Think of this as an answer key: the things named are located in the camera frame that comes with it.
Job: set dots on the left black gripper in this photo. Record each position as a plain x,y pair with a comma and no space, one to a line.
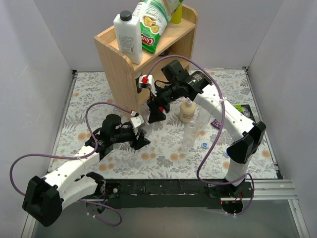
136,136

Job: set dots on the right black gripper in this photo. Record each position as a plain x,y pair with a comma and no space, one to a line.
157,103

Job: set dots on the clear plastic bottle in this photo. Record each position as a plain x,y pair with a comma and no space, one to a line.
203,118
149,128
190,135

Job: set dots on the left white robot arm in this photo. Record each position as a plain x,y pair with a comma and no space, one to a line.
46,197

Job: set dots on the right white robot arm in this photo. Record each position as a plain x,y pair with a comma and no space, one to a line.
203,90

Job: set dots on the dark bottle in shelf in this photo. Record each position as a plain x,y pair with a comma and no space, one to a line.
138,74

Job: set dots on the beige lotion bottle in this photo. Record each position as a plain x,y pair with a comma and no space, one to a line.
187,110

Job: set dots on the clear plastic bottle front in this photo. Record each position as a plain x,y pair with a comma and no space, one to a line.
190,135

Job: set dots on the white bottle black cap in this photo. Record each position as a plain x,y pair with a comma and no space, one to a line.
128,34

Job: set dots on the yellow bottle on shelf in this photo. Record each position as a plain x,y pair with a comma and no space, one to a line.
177,16

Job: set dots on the floral table mat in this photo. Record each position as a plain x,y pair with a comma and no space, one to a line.
164,158

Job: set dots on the wooden shelf unit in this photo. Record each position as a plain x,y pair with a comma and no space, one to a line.
120,71

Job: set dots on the purple candy bar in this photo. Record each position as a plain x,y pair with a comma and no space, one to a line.
216,124

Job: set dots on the black base bar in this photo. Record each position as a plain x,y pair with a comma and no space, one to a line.
171,193

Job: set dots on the black green box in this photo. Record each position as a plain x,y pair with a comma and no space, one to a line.
245,110

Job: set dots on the green chips bag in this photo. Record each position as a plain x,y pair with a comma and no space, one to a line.
154,16

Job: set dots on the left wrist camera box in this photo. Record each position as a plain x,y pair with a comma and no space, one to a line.
138,123

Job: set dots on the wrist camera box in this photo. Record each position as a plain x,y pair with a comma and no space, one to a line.
149,83
138,123

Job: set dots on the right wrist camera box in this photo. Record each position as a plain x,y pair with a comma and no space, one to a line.
149,83

